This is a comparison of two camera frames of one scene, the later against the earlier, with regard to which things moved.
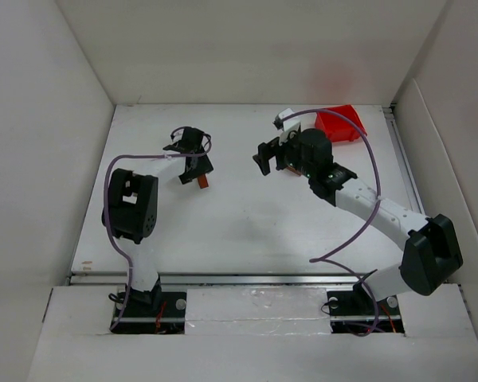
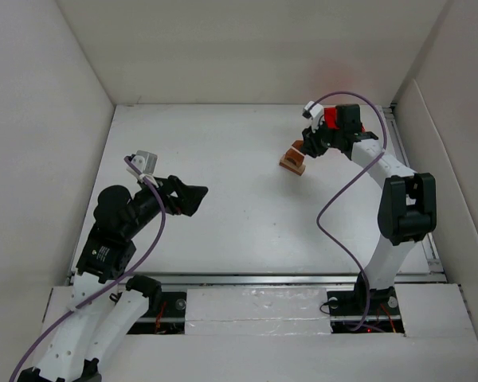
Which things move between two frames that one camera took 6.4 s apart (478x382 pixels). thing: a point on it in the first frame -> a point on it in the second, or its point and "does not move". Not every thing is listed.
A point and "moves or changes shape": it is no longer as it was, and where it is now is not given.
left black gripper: x=195 y=167 -> x=174 y=194
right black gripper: x=279 y=155 -> x=315 y=139
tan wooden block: x=293 y=169 does not move
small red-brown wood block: x=203 y=181 moves or changes shape
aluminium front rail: x=217 y=279 does not move
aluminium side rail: x=404 y=163 does not move
